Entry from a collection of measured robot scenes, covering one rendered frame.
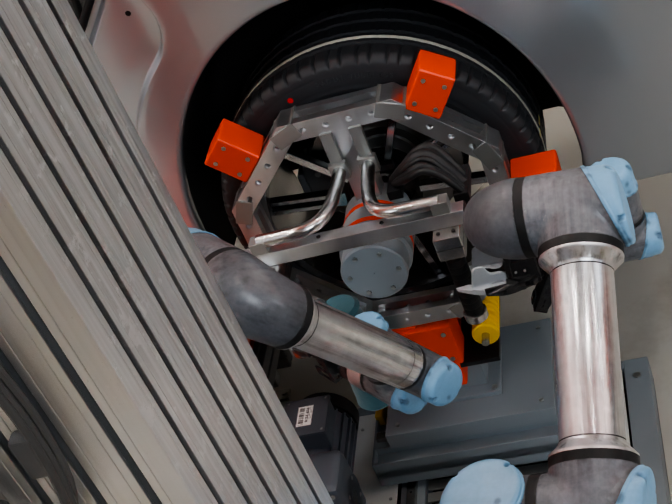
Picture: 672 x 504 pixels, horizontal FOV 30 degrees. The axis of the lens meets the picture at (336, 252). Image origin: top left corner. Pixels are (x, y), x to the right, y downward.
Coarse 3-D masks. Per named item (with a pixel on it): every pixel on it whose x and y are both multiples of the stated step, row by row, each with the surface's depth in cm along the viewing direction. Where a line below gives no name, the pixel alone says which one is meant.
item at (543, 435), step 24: (384, 408) 306; (384, 432) 298; (504, 432) 289; (528, 432) 287; (552, 432) 284; (384, 456) 296; (408, 456) 294; (432, 456) 288; (456, 456) 288; (480, 456) 287; (504, 456) 286; (528, 456) 285; (384, 480) 295; (408, 480) 294
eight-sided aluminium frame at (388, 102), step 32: (352, 96) 232; (384, 96) 228; (288, 128) 232; (320, 128) 232; (416, 128) 230; (448, 128) 229; (480, 128) 234; (256, 192) 243; (256, 224) 248; (320, 288) 262; (448, 288) 260; (416, 320) 260
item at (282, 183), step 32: (288, 160) 250; (320, 160) 252; (384, 160) 248; (288, 192) 271; (320, 192) 256; (352, 192) 257; (416, 192) 256; (288, 224) 266; (320, 256) 269; (416, 256) 273; (416, 288) 266
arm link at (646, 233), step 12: (648, 216) 213; (636, 228) 211; (648, 228) 212; (660, 228) 216; (636, 240) 212; (648, 240) 212; (660, 240) 212; (624, 252) 214; (636, 252) 213; (648, 252) 213; (660, 252) 214
